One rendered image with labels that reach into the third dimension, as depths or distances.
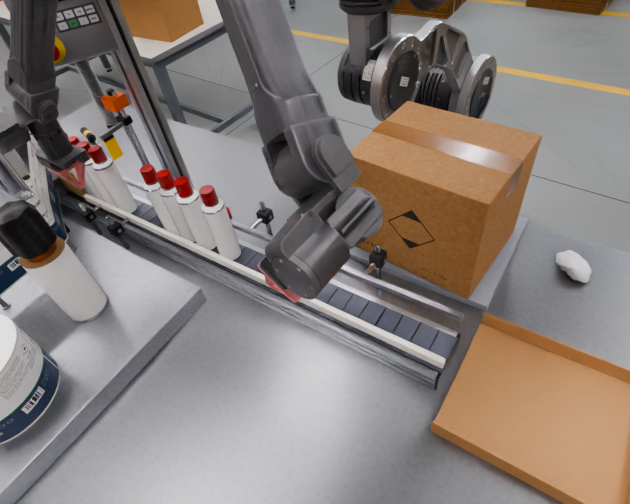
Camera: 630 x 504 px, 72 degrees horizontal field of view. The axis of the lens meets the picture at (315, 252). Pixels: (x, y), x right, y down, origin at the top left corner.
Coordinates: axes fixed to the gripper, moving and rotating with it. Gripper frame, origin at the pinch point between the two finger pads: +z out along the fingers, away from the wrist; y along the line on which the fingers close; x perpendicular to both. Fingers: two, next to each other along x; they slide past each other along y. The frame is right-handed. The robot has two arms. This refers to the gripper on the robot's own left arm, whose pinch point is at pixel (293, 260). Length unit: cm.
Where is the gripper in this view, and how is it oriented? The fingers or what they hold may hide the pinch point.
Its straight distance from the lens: 62.8
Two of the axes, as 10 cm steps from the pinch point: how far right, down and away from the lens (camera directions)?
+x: 7.0, 7.1, 0.9
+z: -4.0, 2.8, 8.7
